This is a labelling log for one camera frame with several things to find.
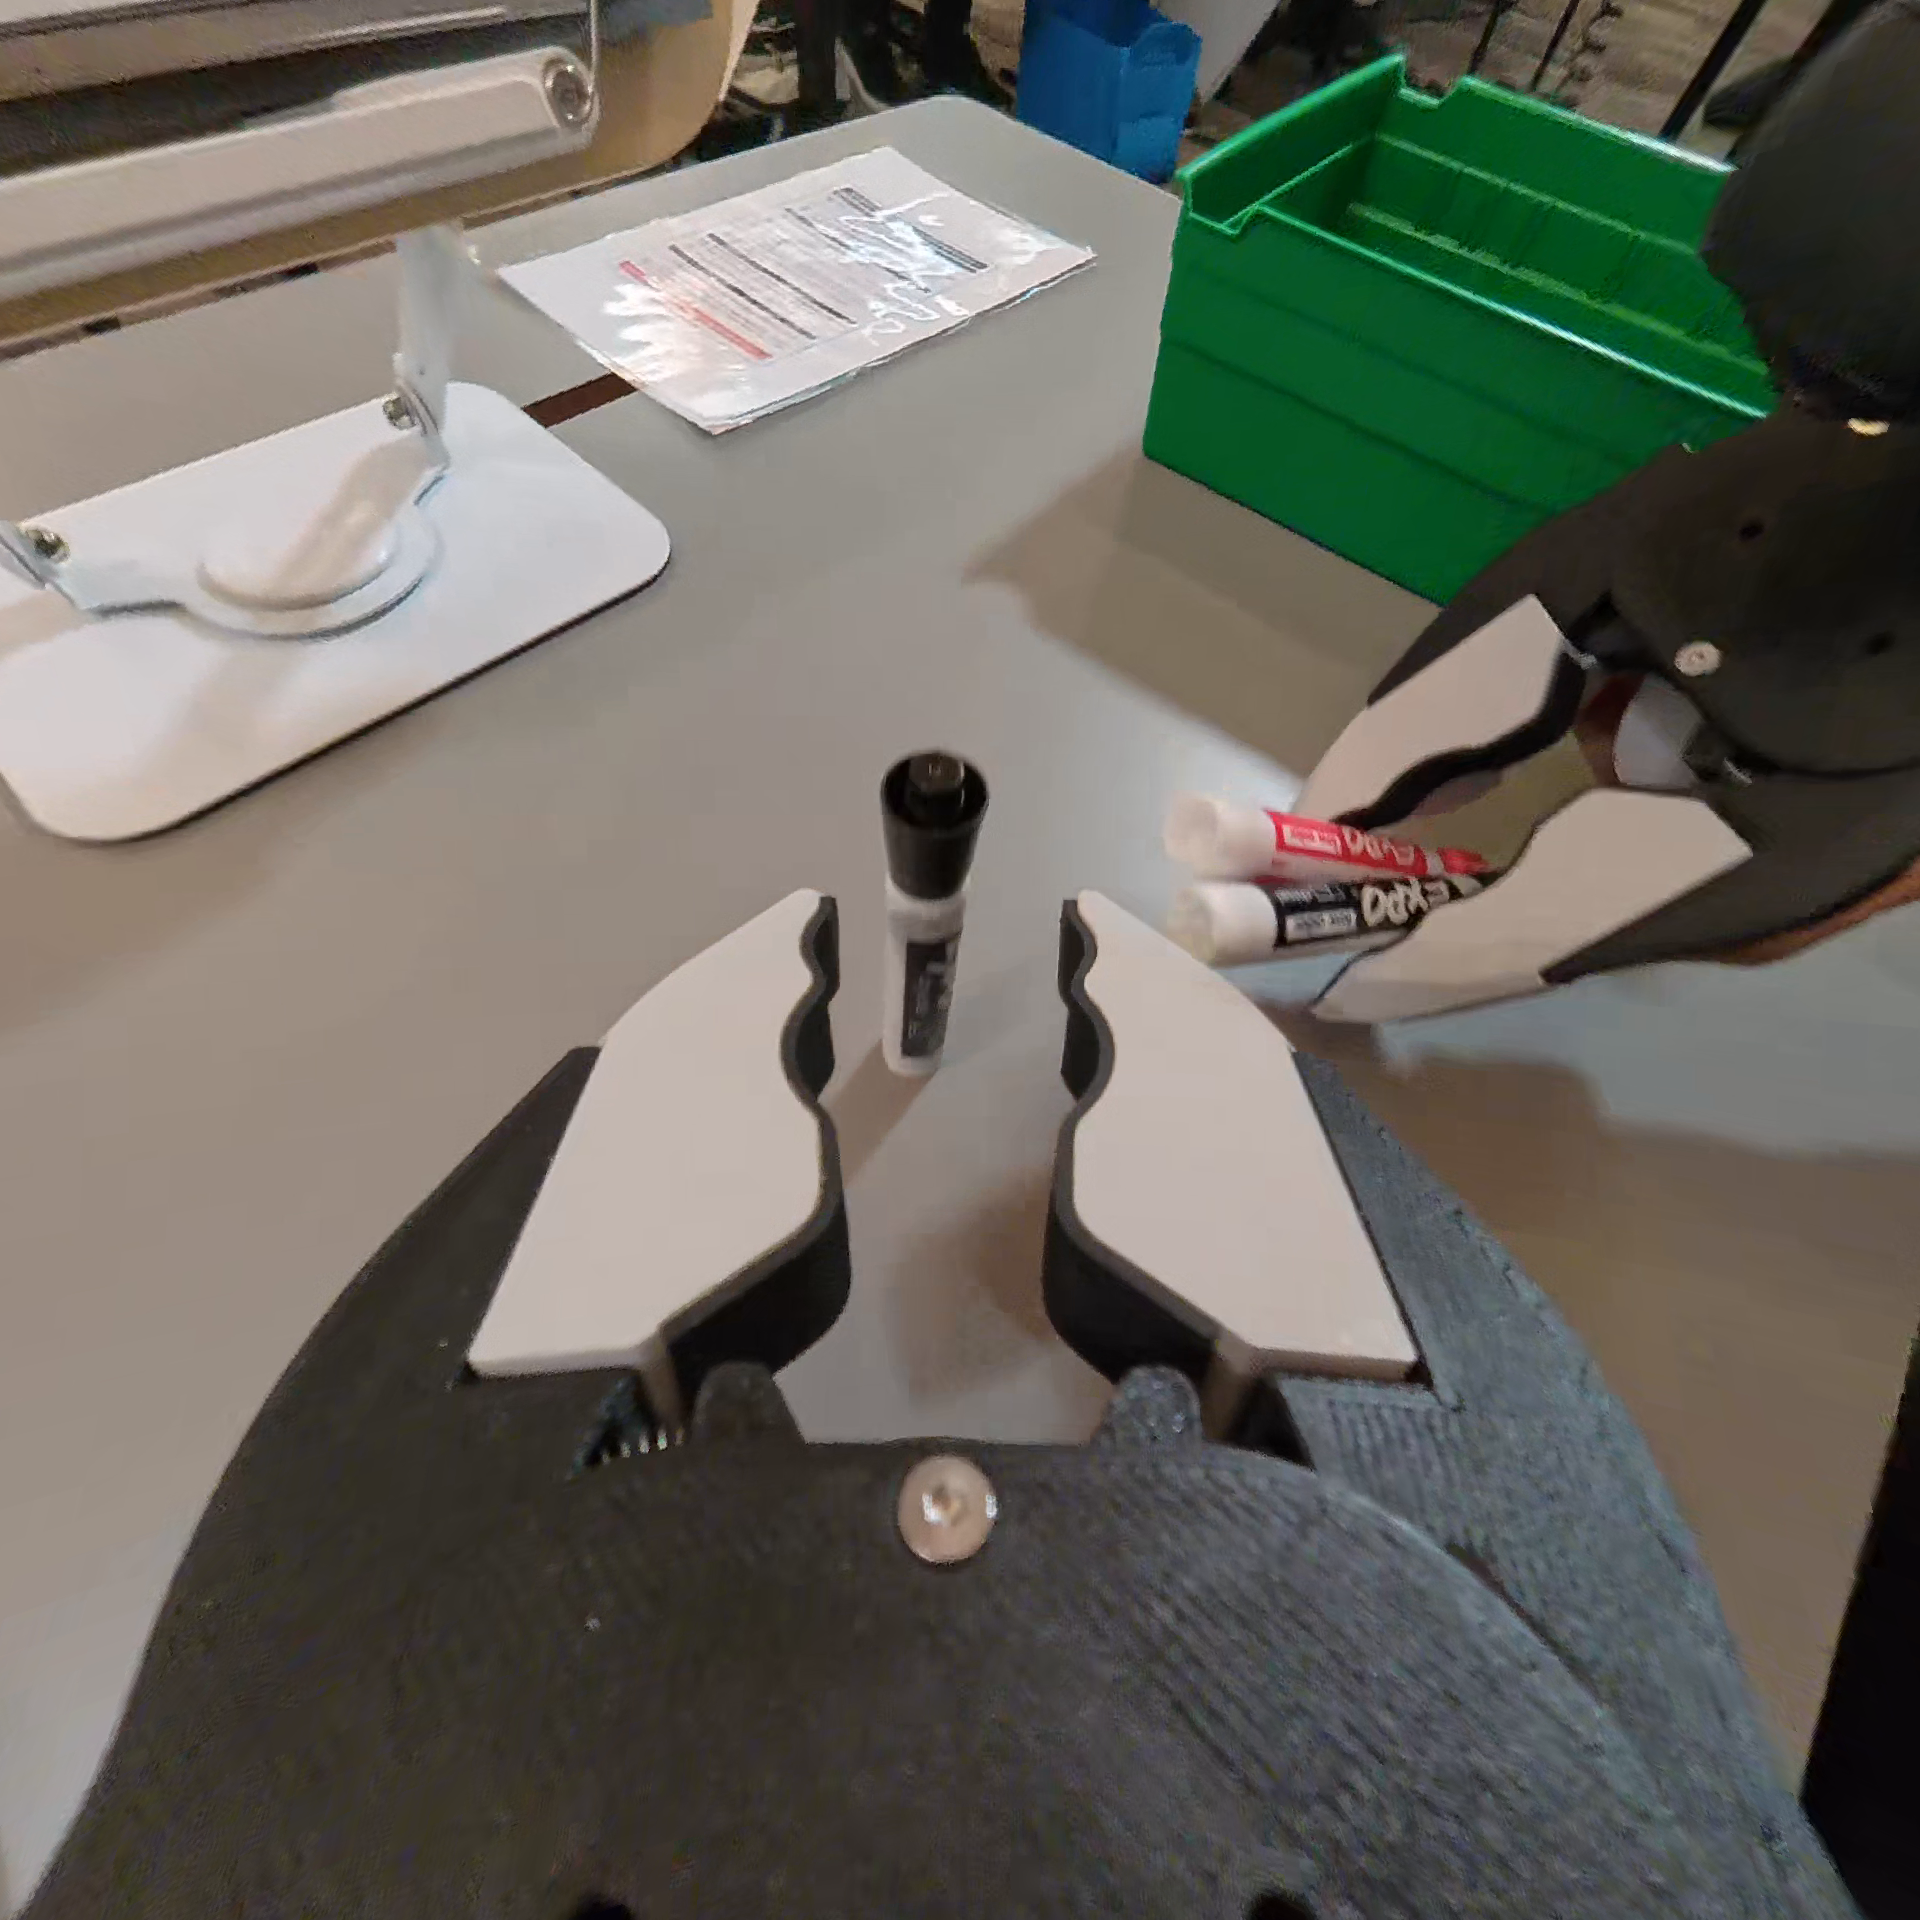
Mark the white monitor stand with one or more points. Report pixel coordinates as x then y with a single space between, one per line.
495 600

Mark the black dry erase marker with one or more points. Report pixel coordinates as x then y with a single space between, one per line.
1320 910
930 961

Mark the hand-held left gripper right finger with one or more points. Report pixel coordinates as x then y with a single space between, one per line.
1245 1171

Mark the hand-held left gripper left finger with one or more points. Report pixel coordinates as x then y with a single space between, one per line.
674 1171

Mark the laminated paper sheet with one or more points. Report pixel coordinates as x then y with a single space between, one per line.
840 285

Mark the red dry erase marker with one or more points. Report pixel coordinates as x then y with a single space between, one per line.
1320 837

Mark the person's right hand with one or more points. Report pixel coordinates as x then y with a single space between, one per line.
1874 909

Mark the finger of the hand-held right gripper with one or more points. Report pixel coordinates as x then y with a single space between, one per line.
1454 705
1590 885

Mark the green plastic bin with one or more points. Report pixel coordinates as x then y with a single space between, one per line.
1320 391

